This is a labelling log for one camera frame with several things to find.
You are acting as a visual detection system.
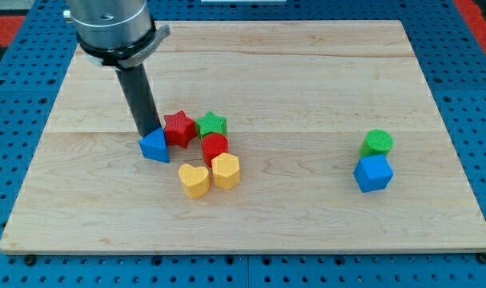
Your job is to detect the blue cube block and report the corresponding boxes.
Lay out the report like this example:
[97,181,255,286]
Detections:
[353,154,394,193]

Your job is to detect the red cylinder block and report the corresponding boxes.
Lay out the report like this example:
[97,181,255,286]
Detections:
[201,133,229,167]

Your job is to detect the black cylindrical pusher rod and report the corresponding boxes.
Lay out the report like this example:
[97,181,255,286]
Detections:
[116,64,162,138]

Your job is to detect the yellow hexagon block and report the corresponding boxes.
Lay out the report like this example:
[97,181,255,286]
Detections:
[211,153,240,190]

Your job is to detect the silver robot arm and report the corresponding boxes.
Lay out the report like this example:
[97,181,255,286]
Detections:
[63,0,171,70]

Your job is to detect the blue perforated table plate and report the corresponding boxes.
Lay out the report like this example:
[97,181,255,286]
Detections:
[0,0,486,287]

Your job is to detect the green star block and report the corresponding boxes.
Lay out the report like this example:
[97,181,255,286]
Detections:
[195,111,227,139]

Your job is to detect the red star block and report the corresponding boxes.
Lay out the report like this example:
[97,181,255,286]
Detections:
[164,110,197,148]

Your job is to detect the green cylinder block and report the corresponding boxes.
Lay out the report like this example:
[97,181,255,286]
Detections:
[359,129,394,157]

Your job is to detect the wooden board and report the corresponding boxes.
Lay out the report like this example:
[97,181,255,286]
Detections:
[0,21,486,255]

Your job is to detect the blue triangle block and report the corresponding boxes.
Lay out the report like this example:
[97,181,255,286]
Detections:
[139,128,170,163]

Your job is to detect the yellow heart block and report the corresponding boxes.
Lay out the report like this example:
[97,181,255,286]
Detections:
[179,164,211,199]

